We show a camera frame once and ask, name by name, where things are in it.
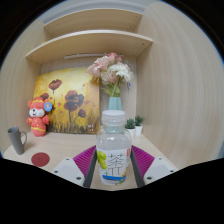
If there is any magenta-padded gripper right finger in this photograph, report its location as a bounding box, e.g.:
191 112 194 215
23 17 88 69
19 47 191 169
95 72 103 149
129 144 178 189

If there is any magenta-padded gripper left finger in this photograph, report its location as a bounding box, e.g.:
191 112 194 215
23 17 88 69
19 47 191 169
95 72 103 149
51 144 100 189

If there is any clear plastic drink bottle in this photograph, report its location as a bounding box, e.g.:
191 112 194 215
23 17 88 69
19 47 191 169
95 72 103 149
95 109 133 186

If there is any flat round red coaster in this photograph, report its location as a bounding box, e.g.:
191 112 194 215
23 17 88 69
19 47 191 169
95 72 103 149
31 152 51 168

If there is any small potted succulent plant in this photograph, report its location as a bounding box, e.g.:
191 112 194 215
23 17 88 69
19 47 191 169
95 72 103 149
124 118 137 139
133 115 145 137

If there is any red and white plush toy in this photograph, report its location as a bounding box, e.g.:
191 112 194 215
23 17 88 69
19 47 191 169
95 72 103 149
26 96 54 138

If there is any grey ceramic mug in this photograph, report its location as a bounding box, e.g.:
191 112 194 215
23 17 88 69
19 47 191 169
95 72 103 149
7 126 28 156

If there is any pale teal flower vase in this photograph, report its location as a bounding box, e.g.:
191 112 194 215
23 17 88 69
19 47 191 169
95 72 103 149
107 96 123 112

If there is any yellow poppy flower painting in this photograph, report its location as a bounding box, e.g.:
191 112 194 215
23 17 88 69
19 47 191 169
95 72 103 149
32 67 101 135

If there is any pink and white flower bouquet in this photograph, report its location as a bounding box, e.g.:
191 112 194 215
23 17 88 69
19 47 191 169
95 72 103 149
87 52 134 98

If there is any white light bar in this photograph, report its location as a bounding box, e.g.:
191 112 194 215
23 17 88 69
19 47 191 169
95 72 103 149
63 53 108 60

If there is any light wooden shelf unit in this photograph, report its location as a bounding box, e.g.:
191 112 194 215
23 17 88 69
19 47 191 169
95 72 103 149
25 8 154 64

